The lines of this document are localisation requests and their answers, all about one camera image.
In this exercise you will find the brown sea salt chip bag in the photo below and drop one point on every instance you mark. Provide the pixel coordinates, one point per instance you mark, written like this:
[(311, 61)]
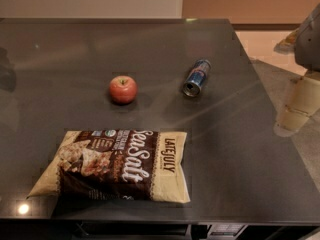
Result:
[(125, 164)]

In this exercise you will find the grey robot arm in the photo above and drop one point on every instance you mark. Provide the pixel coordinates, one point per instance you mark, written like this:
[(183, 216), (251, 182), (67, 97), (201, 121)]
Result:
[(307, 42)]

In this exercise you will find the red apple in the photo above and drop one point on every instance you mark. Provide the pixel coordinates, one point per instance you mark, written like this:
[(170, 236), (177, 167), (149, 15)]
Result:
[(123, 89)]

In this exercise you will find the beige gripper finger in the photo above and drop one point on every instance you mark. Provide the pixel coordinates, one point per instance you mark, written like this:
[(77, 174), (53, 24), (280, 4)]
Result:
[(301, 101)]

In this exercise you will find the blue silver redbull can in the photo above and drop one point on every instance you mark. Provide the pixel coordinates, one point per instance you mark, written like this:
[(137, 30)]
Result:
[(193, 84)]

